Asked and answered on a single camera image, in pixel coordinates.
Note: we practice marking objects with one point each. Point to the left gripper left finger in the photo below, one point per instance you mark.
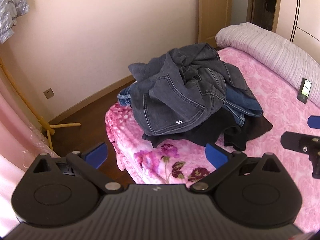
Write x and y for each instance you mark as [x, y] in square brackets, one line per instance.
[86, 165]

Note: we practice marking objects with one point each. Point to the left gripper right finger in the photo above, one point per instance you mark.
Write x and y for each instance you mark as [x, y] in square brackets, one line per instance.
[224, 162]

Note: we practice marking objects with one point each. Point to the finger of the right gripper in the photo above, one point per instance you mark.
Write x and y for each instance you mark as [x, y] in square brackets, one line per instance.
[301, 143]
[314, 122]

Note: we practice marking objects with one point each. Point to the dark grey jeans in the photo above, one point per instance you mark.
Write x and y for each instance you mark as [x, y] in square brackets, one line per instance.
[181, 89]

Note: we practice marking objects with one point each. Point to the black smartphone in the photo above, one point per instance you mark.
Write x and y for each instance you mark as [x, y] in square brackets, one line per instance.
[304, 90]

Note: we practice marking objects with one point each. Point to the black garment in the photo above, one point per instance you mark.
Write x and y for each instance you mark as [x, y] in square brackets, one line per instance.
[220, 123]

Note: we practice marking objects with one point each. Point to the pink rose blanket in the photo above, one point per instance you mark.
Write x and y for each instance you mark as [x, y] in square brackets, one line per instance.
[184, 162]

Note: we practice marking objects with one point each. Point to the wooden coat rack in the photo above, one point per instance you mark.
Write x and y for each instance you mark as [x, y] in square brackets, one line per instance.
[50, 129]

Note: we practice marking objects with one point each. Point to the blue jeans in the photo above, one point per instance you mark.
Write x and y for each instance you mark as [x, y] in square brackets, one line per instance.
[237, 103]

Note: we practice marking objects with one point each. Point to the striped white rolled quilt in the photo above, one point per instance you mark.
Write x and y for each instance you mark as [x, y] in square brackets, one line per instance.
[275, 52]

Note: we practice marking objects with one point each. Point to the white wardrobe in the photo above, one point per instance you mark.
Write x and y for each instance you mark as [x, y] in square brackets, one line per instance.
[298, 22]

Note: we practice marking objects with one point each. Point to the wooden door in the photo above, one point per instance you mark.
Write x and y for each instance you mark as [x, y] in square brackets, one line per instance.
[213, 16]

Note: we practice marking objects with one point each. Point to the silver puffer jacket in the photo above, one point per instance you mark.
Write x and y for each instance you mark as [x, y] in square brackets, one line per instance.
[10, 10]

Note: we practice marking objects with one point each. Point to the wall power socket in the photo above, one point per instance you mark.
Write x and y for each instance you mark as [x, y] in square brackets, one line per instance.
[49, 93]

